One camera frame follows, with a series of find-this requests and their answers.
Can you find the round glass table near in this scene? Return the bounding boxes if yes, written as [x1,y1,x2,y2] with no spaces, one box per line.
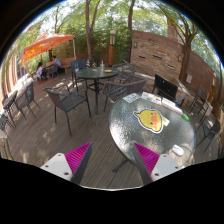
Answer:
[109,93,195,166]

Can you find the dark wicker chair middle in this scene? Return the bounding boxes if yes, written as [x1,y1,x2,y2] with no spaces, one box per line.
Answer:
[103,74,147,101]

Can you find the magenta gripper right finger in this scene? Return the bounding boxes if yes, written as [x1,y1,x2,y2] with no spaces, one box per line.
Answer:
[133,143,181,185]

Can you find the round dark table far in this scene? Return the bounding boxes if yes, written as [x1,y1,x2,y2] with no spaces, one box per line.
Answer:
[75,66,119,116]

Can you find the black chair behind table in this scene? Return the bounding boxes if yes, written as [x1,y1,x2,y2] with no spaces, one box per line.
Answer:
[153,74,185,107]

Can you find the black chair right edge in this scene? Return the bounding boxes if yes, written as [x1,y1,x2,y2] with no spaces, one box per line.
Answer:
[197,116,221,146]

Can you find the orange canopy tent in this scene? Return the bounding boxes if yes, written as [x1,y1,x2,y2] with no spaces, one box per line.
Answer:
[21,33,74,63]

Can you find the green marker pen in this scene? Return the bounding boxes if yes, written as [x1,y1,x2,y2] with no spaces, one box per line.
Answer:
[182,113,189,121]

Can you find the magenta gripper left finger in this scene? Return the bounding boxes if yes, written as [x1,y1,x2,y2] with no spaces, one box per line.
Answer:
[41,143,92,185]

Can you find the dark wicker chair left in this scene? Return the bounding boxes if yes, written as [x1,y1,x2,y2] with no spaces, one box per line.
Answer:
[43,83,92,137]

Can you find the yellow duck mouse pad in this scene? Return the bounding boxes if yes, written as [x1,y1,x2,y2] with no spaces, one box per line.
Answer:
[133,109,170,134]

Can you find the blue chair far table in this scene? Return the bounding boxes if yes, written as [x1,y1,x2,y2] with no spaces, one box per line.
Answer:
[71,59,87,87]

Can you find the black chair far left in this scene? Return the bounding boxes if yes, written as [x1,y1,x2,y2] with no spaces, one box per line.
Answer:
[1,82,41,128]

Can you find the dark wicker chair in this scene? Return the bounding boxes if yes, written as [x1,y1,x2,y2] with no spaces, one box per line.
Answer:
[43,83,92,137]
[103,74,147,101]

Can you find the dark chair behind far table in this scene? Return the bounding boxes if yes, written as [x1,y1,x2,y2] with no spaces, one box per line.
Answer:
[113,63,136,82]

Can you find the seated person in blue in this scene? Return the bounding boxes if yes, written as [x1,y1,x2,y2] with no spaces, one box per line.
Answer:
[53,55,61,68]

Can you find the wooden lamp post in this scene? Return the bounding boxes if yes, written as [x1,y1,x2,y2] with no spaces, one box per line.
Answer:
[108,30,116,66]

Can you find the white paper booklet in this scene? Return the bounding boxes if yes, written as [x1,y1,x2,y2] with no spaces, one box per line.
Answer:
[124,93,140,103]

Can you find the seated person in white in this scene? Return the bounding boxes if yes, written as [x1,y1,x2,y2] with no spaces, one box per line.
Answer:
[36,61,43,80]

